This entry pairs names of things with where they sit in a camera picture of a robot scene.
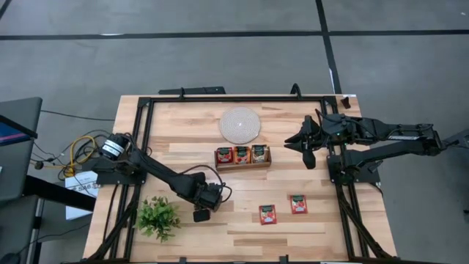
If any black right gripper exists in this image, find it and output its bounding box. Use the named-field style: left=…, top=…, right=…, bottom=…
left=284, top=115, right=327, bottom=157

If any beige vanilla tea bag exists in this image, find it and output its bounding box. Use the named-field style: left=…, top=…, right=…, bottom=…
left=251, top=144, right=269, bottom=164

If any red strawberry tea bag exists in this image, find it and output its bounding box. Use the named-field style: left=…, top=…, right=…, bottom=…
left=259, top=205, right=278, bottom=226
left=216, top=147, right=235, bottom=164
left=289, top=194, right=309, bottom=215

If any group of red snack packets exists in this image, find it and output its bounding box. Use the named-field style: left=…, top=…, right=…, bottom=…
left=234, top=146, right=252, bottom=165

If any wooden three-slot organizer box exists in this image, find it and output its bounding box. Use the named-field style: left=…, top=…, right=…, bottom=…
left=214, top=144, right=273, bottom=172

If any green artificial plant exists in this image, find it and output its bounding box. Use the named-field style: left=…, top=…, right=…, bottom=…
left=136, top=196, right=182, bottom=243

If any round woven white mat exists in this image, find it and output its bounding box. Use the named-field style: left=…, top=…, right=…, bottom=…
left=218, top=106, right=262, bottom=145

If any black power strip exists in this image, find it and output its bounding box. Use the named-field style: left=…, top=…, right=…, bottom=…
left=158, top=86, right=227, bottom=95

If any white printed paper sheet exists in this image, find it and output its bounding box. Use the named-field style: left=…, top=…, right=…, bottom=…
left=64, top=170, right=99, bottom=221

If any black metal beam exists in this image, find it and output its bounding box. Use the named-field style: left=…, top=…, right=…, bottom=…
left=23, top=175, right=97, bottom=213

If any grey metal stand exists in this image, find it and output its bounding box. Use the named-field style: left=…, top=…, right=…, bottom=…
left=441, top=128, right=469, bottom=150

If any grey desk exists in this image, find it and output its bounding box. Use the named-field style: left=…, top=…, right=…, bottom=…
left=0, top=97, right=43, bottom=202

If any black-framed blue screen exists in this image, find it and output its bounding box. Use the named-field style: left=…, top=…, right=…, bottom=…
left=0, top=114, right=39, bottom=147

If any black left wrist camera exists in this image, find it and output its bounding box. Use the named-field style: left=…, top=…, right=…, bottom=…
left=193, top=208, right=212, bottom=224

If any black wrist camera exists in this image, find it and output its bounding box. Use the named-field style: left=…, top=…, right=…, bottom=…
left=302, top=148, right=317, bottom=170
left=193, top=208, right=212, bottom=224

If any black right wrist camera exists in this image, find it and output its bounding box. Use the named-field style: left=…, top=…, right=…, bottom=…
left=302, top=148, right=317, bottom=170

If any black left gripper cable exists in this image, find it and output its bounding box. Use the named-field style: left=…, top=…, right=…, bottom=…
left=178, top=164, right=234, bottom=203

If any black aluminium table frame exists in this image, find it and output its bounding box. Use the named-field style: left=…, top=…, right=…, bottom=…
left=86, top=95, right=396, bottom=264

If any yellow cable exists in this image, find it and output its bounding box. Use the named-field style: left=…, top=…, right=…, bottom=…
left=64, top=135, right=97, bottom=179

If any black floor cable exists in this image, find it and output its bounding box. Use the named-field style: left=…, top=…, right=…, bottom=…
left=40, top=109, right=116, bottom=122

